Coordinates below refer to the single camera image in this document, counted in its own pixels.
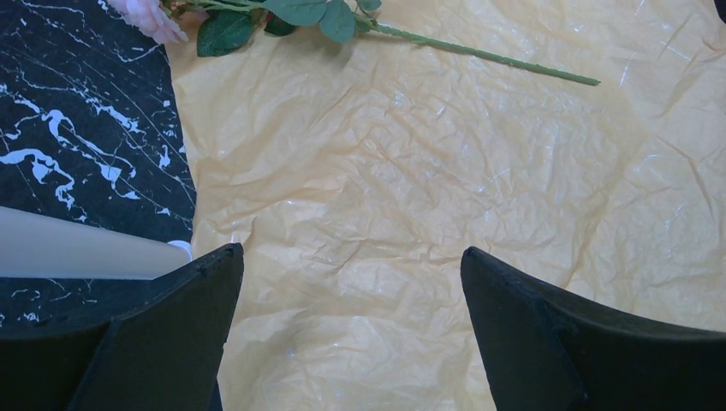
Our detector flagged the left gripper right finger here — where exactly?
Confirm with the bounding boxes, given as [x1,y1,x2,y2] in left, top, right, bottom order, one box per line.
[461,247,725,410]

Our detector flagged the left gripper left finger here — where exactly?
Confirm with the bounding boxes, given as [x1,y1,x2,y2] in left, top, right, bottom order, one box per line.
[1,243,244,410]

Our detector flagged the orange wrapping paper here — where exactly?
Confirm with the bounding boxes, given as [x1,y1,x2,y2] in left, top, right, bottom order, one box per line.
[166,1,725,410]

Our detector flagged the white PVC pipe frame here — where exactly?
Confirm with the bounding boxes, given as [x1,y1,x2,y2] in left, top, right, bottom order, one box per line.
[1,206,193,280]

